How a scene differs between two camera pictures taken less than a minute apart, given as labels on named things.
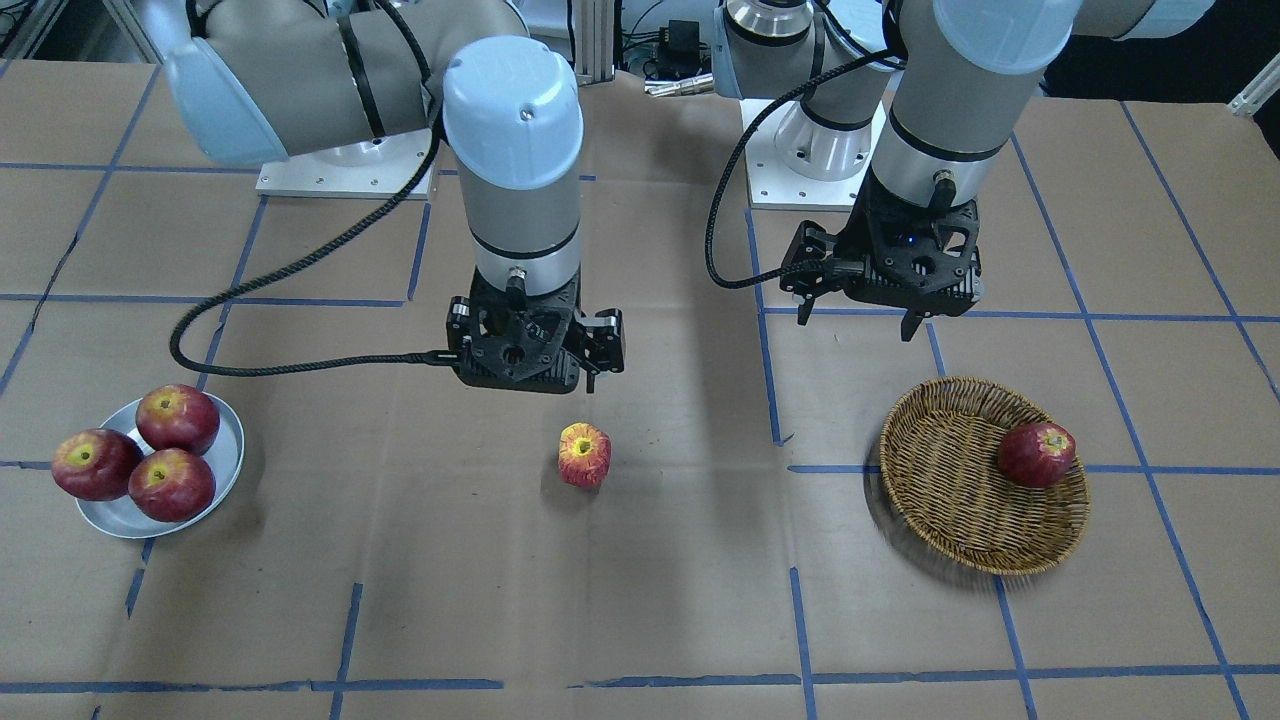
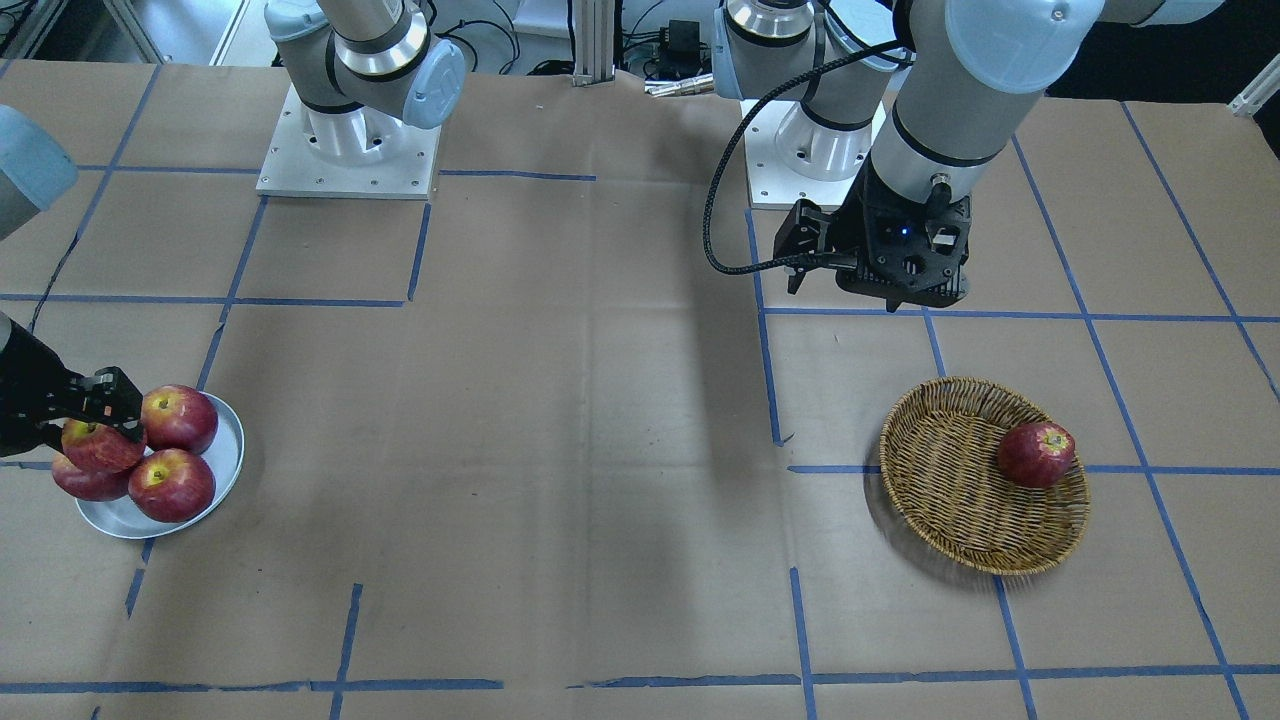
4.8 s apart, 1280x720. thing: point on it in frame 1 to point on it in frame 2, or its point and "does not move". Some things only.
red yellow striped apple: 584,455 to 100,447
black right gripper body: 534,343 to 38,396
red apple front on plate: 172,485 does not move
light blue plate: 121,518 does not move
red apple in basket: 1037,455 does not move
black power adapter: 679,49 does not move
